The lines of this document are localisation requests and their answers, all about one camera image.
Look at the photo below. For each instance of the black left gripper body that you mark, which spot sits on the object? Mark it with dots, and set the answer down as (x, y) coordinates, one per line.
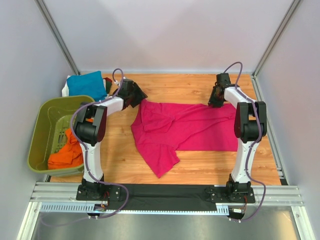
(136, 97)

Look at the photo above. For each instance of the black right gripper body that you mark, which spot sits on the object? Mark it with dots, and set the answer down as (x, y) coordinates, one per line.
(214, 100)

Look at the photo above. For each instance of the magenta pink t shirt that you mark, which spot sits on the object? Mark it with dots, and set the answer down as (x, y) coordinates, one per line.
(161, 129)

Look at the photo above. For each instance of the olive green plastic basket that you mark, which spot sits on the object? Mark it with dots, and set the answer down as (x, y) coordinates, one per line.
(49, 134)

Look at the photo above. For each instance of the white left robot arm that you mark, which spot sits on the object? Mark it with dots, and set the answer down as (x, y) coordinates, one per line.
(89, 128)

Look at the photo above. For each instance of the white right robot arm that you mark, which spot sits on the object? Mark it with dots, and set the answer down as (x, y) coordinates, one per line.
(250, 126)

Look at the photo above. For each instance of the folded dark green t shirt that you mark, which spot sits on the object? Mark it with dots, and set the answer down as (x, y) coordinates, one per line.
(108, 86)

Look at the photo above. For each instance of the folded dark red t shirt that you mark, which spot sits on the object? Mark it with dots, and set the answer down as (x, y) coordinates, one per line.
(108, 79)

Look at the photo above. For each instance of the folded blue t shirt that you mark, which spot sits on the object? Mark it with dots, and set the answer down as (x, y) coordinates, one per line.
(91, 84)

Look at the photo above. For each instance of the folded white t shirt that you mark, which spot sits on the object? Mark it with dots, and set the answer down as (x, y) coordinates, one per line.
(65, 91)

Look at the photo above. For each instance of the orange t shirt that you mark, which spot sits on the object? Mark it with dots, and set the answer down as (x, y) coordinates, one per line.
(69, 156)

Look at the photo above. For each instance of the black cloth strip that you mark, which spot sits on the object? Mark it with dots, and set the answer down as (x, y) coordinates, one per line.
(169, 197)

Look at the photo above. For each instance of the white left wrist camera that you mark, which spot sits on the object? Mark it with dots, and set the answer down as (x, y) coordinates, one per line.
(118, 82)

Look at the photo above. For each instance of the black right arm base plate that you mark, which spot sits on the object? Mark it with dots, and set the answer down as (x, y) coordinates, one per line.
(220, 194)

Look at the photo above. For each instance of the aluminium front rail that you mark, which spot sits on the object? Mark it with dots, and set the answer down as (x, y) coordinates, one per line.
(276, 195)

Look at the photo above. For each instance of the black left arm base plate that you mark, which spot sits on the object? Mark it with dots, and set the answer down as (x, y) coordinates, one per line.
(100, 192)

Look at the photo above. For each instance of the slotted grey cable duct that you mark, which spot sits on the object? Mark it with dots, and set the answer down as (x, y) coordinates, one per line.
(91, 208)

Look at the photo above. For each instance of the right aluminium corner post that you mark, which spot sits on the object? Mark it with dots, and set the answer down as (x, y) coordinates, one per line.
(294, 5)

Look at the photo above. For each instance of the aluminium corner post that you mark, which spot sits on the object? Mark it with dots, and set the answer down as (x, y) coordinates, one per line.
(294, 5)
(57, 35)

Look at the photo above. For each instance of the left aluminium corner post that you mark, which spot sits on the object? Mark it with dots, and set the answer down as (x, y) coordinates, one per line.
(57, 35)

